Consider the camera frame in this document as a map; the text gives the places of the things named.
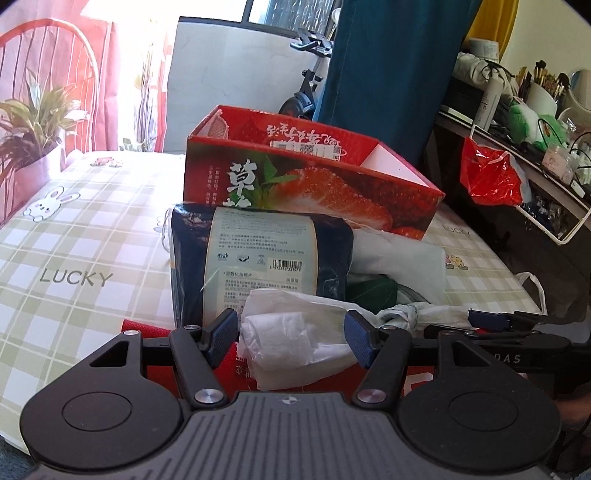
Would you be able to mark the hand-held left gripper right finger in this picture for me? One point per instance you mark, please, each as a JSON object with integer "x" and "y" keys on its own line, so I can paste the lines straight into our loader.
{"x": 361, "y": 339}

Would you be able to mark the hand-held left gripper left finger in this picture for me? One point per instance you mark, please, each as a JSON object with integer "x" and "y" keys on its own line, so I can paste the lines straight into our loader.
{"x": 222, "y": 339}

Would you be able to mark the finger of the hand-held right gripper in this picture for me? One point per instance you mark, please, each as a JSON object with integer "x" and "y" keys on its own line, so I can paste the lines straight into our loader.
{"x": 487, "y": 318}
{"x": 455, "y": 331}

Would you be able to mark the green fabric sachet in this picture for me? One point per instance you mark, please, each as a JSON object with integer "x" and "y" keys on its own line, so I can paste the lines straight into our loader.
{"x": 371, "y": 293}

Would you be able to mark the white plastic bag with tissue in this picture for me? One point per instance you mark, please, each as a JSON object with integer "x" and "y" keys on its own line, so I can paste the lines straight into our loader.
{"x": 286, "y": 332}

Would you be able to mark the red cloth bag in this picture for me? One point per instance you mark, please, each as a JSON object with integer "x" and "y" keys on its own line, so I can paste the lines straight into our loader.
{"x": 161, "y": 374}

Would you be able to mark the red strawberry cardboard box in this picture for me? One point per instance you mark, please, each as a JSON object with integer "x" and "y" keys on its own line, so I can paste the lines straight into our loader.
{"x": 323, "y": 184}

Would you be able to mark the white crumpled cloth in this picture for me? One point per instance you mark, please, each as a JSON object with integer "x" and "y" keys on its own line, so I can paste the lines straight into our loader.
{"x": 429, "y": 311}

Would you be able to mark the white cloth pouch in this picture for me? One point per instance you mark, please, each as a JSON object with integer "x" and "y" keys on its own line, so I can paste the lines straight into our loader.
{"x": 406, "y": 263}

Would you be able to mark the dark packet with white label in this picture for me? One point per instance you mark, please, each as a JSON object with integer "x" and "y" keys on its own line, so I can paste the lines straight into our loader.
{"x": 194, "y": 258}

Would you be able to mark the red plastic bag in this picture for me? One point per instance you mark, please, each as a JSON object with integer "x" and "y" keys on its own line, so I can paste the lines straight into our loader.
{"x": 491, "y": 177}

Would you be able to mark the dark wooden desk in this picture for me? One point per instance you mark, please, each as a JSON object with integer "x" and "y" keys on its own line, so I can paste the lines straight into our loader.
{"x": 489, "y": 152}

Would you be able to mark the pink pouch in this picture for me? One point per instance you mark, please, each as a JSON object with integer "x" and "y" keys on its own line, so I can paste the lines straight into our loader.
{"x": 558, "y": 159}

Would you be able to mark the green plush toy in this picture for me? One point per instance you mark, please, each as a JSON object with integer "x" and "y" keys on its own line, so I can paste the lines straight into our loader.
{"x": 531, "y": 124}

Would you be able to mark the white book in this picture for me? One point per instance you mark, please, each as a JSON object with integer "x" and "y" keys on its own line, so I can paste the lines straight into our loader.
{"x": 455, "y": 111}

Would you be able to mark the white spray bottle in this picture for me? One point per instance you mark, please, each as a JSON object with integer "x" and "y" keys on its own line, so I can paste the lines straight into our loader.
{"x": 487, "y": 104}

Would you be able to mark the black box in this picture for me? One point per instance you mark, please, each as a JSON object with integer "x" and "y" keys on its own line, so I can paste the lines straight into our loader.
{"x": 461, "y": 94}

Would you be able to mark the white brush holder cup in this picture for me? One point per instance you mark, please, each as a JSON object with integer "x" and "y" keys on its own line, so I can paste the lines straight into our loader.
{"x": 540, "y": 99}

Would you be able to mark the round white mirror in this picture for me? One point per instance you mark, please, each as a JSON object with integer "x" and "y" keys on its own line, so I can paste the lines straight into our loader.
{"x": 579, "y": 99}

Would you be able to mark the black exercise bike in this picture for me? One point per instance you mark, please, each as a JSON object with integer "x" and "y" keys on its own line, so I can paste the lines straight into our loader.
{"x": 302, "y": 99}

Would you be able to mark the bunch of makeup brushes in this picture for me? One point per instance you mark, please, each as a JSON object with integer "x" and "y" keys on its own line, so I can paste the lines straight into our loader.
{"x": 545, "y": 76}

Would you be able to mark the blue curtain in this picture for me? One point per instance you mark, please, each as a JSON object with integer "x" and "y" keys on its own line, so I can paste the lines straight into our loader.
{"x": 388, "y": 83}

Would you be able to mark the white round container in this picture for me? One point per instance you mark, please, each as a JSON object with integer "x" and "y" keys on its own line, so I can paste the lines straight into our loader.
{"x": 482, "y": 48}

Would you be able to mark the red patterned curtain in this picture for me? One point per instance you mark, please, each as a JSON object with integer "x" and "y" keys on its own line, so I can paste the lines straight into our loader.
{"x": 134, "y": 83}

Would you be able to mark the potted green plant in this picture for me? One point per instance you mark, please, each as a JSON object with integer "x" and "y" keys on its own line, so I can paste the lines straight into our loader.
{"x": 37, "y": 120}

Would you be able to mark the yellow curtain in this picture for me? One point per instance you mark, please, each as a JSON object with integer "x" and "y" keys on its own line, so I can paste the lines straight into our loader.
{"x": 496, "y": 18}

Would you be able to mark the red metal chair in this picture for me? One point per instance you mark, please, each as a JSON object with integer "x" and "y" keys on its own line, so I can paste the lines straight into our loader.
{"x": 55, "y": 50}

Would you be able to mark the window with black frame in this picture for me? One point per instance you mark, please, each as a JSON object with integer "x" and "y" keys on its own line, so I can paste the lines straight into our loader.
{"x": 286, "y": 11}

